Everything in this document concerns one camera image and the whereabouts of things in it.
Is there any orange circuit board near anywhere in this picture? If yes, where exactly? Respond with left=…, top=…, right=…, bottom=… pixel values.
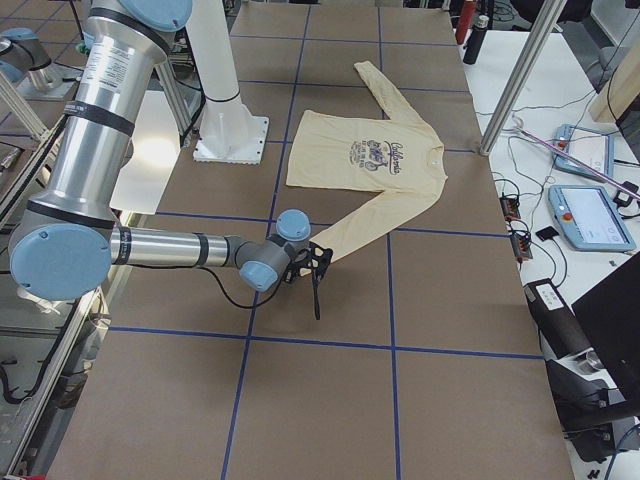
left=509, top=230, right=533, bottom=263

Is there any black water bottle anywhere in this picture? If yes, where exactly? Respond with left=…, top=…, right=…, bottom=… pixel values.
left=462, top=15, right=490, bottom=65

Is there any black monitor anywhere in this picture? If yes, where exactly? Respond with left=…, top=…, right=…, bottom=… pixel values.
left=572, top=255, right=639, bottom=399

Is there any teach pendant near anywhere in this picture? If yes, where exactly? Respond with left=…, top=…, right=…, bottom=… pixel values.
left=547, top=185, right=636, bottom=252

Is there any teach pendant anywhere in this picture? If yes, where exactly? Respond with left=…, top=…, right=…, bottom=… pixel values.
left=555, top=124, right=614, bottom=176
left=547, top=185, right=636, bottom=252

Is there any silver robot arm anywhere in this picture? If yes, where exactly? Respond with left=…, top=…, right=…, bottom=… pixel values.
left=1, top=27, right=62, bottom=92
left=9, top=1, right=332, bottom=301

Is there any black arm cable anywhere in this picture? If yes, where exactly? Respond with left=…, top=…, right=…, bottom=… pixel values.
left=207, top=267, right=281, bottom=309

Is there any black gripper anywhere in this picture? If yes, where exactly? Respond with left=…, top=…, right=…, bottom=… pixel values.
left=284, top=249, right=321, bottom=321

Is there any cream long-sleeve printed shirt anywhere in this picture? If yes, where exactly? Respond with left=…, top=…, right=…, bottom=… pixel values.
left=286, top=61, right=447, bottom=260

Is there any teach pendant far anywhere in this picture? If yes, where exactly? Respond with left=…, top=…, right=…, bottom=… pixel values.
left=555, top=124, right=614, bottom=176

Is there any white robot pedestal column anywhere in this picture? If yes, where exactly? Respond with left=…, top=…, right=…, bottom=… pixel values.
left=186, top=0, right=269, bottom=165

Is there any aluminium frame post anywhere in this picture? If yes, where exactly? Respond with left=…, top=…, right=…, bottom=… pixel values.
left=478, top=0, right=567, bottom=156

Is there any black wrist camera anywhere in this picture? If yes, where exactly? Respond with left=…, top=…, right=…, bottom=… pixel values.
left=300, top=242, right=333, bottom=278

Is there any orange circuit board far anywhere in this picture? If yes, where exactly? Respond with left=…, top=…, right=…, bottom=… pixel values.
left=499, top=195, right=521, bottom=222

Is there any reacher grabber stick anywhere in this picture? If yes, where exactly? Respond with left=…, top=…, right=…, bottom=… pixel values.
left=514, top=118, right=640, bottom=200

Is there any orange circuit board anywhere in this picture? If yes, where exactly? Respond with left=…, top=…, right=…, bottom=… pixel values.
left=499, top=195, right=521, bottom=222
left=509, top=230, right=533, bottom=263

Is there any black cylinder device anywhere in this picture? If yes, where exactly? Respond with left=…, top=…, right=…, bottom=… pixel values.
left=523, top=279, right=591, bottom=358

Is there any red bottle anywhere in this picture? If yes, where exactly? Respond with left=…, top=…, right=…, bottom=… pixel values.
left=455, top=0, right=477, bottom=45

